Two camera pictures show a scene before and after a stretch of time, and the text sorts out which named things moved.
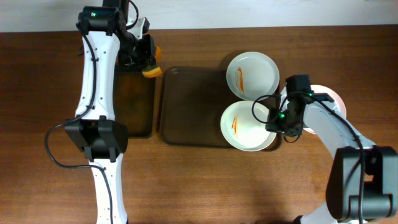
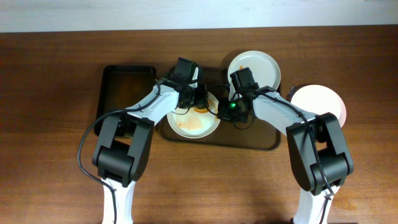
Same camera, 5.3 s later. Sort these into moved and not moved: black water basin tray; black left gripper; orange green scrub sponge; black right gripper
Moved: black right gripper; orange green scrub sponge; black left gripper
Not moved: black water basin tray
